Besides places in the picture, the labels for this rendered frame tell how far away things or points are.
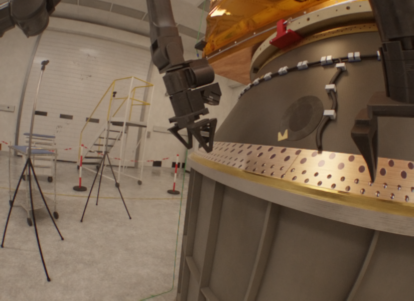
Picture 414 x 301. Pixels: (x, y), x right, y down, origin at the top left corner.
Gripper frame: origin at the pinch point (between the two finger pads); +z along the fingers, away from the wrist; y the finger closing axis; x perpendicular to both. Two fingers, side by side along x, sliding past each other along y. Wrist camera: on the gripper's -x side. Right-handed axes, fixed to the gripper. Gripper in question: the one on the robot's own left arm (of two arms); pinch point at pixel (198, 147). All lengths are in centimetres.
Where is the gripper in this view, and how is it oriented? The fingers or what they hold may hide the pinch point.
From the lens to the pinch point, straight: 51.5
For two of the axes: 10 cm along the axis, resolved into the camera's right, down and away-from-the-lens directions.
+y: -5.5, -0.7, 8.3
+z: 3.0, 9.1, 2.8
